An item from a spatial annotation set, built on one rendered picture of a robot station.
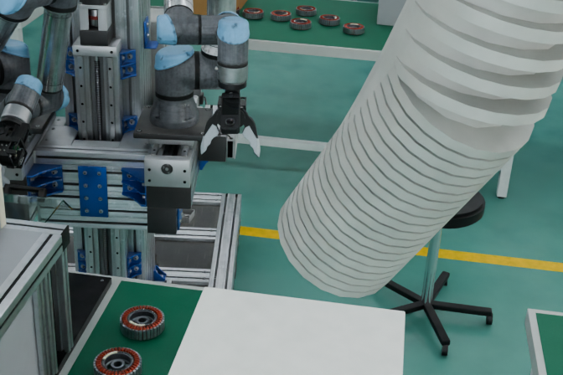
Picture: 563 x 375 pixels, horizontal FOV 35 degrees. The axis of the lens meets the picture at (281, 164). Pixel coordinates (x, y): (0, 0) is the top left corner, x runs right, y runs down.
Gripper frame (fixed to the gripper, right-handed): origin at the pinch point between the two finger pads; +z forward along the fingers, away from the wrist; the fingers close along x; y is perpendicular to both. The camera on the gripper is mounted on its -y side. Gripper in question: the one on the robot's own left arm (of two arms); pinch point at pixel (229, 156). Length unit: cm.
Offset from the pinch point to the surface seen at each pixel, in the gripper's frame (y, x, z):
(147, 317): -16.3, 19.3, 38.9
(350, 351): -85, -25, -5
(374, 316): -74, -30, -5
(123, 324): -22.1, 24.5, 37.0
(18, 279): -54, 39, 4
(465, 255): 148, -102, 115
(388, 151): -125, -22, -60
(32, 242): -39, 40, 4
